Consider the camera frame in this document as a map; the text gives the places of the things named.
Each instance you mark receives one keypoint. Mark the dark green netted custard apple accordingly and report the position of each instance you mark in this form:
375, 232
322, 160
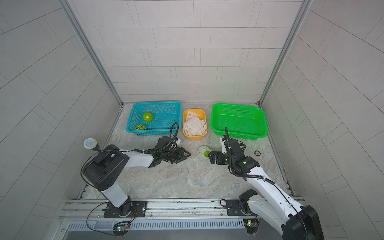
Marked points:
140, 127

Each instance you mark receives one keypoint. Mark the green plastic basket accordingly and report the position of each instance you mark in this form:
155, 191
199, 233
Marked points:
241, 121

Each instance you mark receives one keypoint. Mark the aluminium corner post right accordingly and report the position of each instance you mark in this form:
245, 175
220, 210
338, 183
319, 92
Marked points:
304, 8

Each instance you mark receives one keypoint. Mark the right circuit board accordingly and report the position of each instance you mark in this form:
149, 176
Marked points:
252, 225

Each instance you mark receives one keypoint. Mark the white foam net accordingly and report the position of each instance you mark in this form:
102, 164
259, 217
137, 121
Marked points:
200, 152

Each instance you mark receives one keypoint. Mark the green custard apple in basket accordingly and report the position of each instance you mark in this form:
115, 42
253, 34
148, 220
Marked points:
148, 117

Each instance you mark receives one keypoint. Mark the teal plastic basket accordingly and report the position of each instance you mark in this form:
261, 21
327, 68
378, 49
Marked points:
165, 114

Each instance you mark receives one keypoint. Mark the circuit board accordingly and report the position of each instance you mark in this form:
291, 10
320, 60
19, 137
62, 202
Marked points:
252, 225
121, 228

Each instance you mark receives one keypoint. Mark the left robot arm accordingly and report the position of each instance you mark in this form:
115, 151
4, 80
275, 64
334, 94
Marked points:
102, 170

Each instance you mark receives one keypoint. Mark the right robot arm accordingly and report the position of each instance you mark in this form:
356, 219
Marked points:
291, 219

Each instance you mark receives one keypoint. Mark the pile of foam nets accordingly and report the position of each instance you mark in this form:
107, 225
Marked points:
193, 125

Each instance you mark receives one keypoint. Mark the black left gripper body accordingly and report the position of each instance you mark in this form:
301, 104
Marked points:
171, 155

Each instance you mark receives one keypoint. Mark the aluminium corner post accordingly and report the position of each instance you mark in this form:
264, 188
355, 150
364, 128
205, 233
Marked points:
304, 8
89, 49

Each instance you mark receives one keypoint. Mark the left circuit board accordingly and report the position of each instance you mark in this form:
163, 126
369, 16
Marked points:
121, 228

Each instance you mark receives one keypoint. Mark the yellow plastic tub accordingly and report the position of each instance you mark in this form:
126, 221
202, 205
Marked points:
202, 115

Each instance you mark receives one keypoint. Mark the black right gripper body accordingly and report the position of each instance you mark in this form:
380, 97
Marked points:
225, 159

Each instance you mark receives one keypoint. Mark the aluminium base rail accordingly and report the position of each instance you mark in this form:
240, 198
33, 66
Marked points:
154, 214

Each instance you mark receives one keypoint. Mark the aluminium corner post left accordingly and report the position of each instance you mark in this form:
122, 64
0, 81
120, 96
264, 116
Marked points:
89, 49

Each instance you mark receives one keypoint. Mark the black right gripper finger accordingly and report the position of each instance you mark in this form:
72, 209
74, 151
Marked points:
213, 161
213, 154

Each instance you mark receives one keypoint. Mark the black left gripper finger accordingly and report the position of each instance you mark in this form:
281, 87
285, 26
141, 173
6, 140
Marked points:
182, 153
178, 160

